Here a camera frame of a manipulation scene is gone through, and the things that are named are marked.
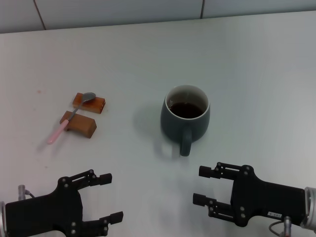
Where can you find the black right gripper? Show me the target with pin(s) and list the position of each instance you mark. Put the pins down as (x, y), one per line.
(266, 200)

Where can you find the grey ceramic cup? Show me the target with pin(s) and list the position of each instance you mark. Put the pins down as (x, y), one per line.
(172, 126)

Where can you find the orange flat wooden block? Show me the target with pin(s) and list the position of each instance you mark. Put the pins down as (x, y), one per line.
(95, 106)

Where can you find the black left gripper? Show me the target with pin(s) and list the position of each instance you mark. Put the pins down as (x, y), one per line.
(44, 212)

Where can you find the brown arched wooden block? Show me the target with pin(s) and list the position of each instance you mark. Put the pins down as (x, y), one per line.
(82, 124)

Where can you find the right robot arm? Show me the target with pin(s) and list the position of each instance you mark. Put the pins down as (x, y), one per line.
(310, 209)

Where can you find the dark coffee liquid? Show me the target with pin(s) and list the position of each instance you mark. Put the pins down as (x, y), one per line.
(186, 111)

